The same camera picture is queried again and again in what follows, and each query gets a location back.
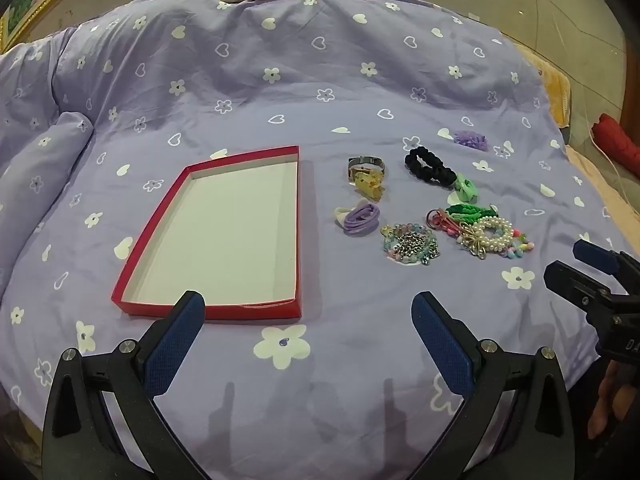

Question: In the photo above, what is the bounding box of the purple hair tie white bow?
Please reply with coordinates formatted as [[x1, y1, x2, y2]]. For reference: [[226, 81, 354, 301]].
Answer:
[[330, 199, 382, 236]]

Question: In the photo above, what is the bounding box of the purple organza scrunchie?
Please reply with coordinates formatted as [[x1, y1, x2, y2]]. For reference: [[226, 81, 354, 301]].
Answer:
[[453, 130, 490, 152]]

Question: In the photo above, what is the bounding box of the pink hair accessory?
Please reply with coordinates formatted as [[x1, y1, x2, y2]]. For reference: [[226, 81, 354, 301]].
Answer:
[[426, 208, 463, 241]]

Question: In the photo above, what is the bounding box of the purple flower print blanket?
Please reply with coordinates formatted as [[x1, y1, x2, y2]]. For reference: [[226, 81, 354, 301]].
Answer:
[[0, 0, 640, 480]]

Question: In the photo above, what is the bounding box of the green bow hair clip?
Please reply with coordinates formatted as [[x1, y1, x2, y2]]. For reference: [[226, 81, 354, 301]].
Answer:
[[452, 173, 480, 201]]

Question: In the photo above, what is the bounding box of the pearl bracelet gold charm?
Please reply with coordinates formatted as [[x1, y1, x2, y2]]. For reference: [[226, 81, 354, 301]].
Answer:
[[457, 216, 516, 261]]

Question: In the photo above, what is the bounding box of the peach sheet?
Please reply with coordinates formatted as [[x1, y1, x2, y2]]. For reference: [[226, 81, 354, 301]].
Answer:
[[565, 145, 640, 261]]

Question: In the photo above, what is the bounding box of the yellow hair clip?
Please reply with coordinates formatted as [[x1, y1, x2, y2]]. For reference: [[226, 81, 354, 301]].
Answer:
[[352, 170, 386, 203]]

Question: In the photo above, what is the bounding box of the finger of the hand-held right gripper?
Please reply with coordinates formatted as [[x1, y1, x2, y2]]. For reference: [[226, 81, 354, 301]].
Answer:
[[573, 238, 640, 287], [543, 259, 622, 322]]

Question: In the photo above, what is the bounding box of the orange mat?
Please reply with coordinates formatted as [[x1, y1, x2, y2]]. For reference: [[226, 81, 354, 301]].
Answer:
[[515, 42, 573, 128]]

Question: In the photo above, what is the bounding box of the red shallow box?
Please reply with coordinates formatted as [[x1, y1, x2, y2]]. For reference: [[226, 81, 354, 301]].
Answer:
[[111, 145, 304, 321]]

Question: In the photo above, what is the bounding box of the silver band wristwatch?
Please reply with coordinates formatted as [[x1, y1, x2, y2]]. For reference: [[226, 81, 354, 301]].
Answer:
[[348, 156, 387, 181]]

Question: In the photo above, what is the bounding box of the gold picture frame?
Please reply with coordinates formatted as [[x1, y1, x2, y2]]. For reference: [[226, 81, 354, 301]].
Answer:
[[0, 0, 103, 53]]

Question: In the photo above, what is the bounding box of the colourful bead bracelet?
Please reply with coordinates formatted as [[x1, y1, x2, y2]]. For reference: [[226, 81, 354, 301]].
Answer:
[[500, 232, 536, 260]]

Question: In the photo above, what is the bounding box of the pastel bead chain bracelet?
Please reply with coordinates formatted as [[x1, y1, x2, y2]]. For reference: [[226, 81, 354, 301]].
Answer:
[[381, 223, 442, 267]]

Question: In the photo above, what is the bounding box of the green braided hair tie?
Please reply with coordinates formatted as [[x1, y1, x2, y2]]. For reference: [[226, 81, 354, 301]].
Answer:
[[445, 202, 500, 221]]

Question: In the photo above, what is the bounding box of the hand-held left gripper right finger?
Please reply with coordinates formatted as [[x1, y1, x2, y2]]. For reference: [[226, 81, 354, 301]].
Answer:
[[411, 291, 576, 480]]

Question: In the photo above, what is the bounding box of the black scrunchie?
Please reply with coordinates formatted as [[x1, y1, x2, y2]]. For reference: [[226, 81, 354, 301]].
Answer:
[[404, 147, 458, 190]]

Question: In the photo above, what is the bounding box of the person's right hand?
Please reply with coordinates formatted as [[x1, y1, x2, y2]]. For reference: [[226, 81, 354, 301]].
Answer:
[[587, 360, 640, 441]]

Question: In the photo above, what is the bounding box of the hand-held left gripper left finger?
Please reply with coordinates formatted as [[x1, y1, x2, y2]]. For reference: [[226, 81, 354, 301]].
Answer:
[[41, 290, 207, 480]]

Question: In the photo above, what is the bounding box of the red pillow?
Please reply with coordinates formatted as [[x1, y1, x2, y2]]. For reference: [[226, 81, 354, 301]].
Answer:
[[592, 113, 640, 181]]

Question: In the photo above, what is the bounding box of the white cable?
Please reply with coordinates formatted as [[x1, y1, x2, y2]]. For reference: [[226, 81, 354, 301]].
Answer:
[[590, 125, 636, 196]]

